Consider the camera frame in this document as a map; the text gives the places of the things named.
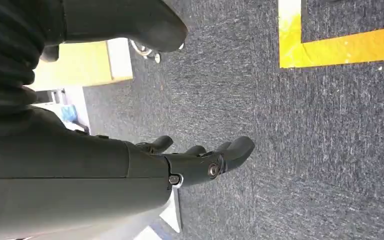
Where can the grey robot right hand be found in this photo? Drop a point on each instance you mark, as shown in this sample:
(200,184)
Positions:
(79,179)

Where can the ribbed robot right arm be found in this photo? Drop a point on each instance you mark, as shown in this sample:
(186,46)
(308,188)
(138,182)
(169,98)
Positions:
(6,49)

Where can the blue object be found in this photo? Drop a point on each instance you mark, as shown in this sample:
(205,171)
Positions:
(68,113)

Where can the pale wooden desk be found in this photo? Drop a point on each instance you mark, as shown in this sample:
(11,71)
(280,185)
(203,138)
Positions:
(79,64)

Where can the chrome chair base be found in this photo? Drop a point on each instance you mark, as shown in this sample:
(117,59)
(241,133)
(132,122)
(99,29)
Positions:
(144,49)

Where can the yellow floor tape square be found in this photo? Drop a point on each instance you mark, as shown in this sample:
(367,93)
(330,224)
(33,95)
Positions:
(337,49)

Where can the white desk bracket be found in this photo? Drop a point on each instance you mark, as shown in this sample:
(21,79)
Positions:
(174,208)

